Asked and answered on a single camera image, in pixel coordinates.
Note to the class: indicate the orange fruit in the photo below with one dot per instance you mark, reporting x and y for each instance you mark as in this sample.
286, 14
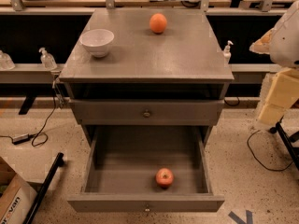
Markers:
157, 23

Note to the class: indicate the black metal bar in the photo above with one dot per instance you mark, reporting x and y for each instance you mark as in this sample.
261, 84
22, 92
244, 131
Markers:
58, 162

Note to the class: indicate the closed grey top drawer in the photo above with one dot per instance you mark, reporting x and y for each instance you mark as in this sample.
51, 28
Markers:
146, 112

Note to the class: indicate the red apple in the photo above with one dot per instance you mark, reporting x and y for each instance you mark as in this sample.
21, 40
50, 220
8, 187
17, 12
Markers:
164, 178

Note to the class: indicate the grey wooden drawer cabinet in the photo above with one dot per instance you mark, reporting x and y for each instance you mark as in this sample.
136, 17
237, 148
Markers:
184, 63

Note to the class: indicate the white ceramic bowl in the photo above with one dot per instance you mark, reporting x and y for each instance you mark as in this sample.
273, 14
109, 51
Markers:
97, 42

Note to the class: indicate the clear pump bottle left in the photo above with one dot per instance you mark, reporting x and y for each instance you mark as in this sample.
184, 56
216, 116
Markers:
47, 59

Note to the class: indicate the cardboard box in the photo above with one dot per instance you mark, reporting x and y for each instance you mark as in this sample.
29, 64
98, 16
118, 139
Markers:
17, 196

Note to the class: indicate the open grey middle drawer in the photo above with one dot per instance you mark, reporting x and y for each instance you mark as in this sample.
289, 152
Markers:
123, 162

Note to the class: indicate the white pump bottle right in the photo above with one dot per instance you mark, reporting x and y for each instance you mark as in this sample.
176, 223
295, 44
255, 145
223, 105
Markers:
227, 51

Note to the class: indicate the black stand leg right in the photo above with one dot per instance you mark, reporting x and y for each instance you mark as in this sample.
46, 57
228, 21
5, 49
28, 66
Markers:
288, 142

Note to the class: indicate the black power adapter with cable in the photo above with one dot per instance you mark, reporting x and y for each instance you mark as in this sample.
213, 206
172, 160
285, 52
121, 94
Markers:
31, 137

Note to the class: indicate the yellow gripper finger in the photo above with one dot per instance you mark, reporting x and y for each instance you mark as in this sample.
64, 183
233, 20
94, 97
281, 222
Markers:
262, 45
278, 94

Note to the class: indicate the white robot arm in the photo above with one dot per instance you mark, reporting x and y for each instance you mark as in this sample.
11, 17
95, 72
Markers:
281, 43

